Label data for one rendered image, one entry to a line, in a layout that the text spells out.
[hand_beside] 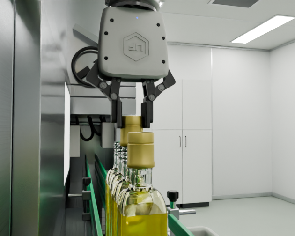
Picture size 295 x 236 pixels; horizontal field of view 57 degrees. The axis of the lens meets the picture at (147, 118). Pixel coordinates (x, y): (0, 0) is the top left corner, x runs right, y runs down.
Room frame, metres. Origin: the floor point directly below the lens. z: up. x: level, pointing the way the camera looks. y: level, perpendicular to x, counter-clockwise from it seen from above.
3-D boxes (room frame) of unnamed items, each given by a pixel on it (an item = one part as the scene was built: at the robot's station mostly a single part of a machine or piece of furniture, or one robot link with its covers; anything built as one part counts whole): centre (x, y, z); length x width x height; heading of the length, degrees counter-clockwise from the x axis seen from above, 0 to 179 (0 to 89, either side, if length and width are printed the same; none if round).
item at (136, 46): (0.41, 0.02, 1.46); 0.10 x 0.07 x 0.11; 104
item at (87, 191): (0.87, 0.21, 1.11); 0.07 x 0.04 x 0.13; 104
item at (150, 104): (0.41, -0.01, 1.37); 0.03 x 0.03 x 0.07; 14
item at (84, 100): (1.82, 0.33, 1.86); 0.70 x 0.37 x 0.89; 14
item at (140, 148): (0.35, 0.01, 1.31); 0.04 x 0.04 x 0.04
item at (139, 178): (0.35, 0.01, 1.29); 0.03 x 0.03 x 0.05
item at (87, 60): (1.44, 0.29, 1.66); 0.21 x 0.05 x 0.21; 104
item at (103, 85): (0.40, 0.06, 1.37); 0.03 x 0.03 x 0.07; 14
